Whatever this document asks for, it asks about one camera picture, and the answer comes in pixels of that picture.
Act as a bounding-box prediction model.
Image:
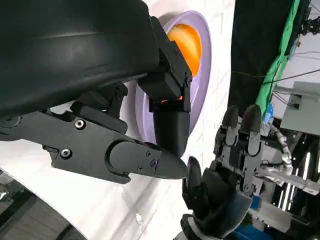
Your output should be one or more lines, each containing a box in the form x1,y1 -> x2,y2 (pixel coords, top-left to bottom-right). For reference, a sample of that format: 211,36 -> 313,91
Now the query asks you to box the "grey machine cabinet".
272,81 -> 320,136

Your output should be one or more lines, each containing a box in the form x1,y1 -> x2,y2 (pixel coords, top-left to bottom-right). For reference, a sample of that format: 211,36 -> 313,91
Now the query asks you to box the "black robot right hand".
181,104 -> 263,237

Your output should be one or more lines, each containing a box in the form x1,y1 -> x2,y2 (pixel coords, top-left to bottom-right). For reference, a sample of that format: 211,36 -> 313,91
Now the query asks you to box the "green cloth backdrop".
254,0 -> 312,126

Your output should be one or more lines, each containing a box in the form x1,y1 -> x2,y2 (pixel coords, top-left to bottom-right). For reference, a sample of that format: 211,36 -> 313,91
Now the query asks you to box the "orange and white bread roll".
166,23 -> 203,77

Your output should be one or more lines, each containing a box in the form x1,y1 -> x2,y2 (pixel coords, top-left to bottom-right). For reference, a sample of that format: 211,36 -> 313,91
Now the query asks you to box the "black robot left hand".
0,0 -> 193,186

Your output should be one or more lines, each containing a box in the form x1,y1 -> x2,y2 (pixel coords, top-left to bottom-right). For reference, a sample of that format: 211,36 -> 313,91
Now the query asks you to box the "lilac plate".
134,10 -> 213,158

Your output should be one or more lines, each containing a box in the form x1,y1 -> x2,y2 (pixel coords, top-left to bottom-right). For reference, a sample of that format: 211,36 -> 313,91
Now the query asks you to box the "black cloth backdrop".
229,0 -> 311,113

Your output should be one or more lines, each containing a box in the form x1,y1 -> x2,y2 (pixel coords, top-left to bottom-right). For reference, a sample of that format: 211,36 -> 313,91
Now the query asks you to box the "blue workshop crate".
232,194 -> 267,240

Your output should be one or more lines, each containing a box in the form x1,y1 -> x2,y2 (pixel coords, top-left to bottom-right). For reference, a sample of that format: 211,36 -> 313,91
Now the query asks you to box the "thin black workshop cable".
231,68 -> 320,85

